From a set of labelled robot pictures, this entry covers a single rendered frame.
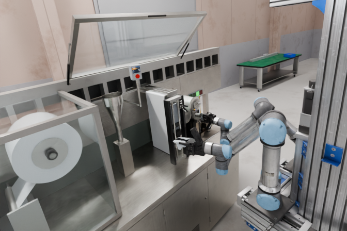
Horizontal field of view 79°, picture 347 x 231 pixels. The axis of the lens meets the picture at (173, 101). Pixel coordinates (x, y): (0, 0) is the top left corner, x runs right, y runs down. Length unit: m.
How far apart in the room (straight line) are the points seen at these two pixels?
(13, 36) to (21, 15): 0.37
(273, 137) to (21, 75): 3.94
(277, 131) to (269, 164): 0.21
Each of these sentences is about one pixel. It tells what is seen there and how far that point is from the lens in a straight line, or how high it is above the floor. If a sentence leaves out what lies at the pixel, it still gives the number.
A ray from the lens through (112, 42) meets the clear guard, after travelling 1.51.
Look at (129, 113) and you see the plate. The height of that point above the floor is 1.26.
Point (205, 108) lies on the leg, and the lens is 2.90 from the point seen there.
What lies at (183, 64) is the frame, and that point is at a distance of 2.24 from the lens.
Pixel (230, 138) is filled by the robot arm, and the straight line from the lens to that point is 1.73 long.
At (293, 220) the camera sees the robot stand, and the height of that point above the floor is 0.76.
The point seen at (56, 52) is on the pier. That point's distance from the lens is 4.06.
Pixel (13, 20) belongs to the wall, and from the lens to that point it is 4.30.
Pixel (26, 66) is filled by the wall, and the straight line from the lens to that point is 4.30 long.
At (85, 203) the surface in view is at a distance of 1.28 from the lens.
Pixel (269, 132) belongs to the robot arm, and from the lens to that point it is 1.10.
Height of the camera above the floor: 1.92
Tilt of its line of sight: 19 degrees down
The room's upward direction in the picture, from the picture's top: 6 degrees counter-clockwise
